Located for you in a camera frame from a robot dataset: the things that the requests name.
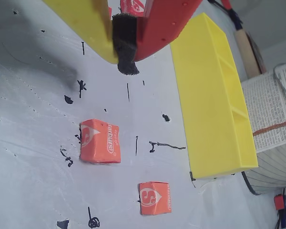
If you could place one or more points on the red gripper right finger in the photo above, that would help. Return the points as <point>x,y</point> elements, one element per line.
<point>166,21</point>

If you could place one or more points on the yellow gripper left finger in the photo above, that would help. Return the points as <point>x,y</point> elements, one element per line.
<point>85,21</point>

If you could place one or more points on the orange Starburst candy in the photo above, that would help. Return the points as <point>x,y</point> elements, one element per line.
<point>155,198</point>
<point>100,143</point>

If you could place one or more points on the yellow three-compartment box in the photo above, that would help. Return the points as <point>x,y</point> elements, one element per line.
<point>205,95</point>

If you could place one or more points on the white container with printed label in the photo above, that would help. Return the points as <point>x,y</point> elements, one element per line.
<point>264,107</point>

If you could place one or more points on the brown rubber band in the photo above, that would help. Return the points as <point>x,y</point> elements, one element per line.
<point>274,126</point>

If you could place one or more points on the white plastic table cover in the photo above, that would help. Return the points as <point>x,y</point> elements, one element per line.
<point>38,167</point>

